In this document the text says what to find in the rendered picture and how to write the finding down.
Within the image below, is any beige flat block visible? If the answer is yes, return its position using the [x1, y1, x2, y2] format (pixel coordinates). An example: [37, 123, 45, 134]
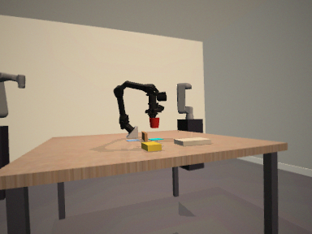
[174, 137, 211, 146]

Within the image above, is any yellow block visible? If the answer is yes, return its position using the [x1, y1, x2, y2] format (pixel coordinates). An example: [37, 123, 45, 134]
[141, 141, 162, 152]

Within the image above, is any red cup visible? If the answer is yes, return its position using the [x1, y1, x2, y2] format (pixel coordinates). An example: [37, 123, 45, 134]
[149, 118, 159, 128]

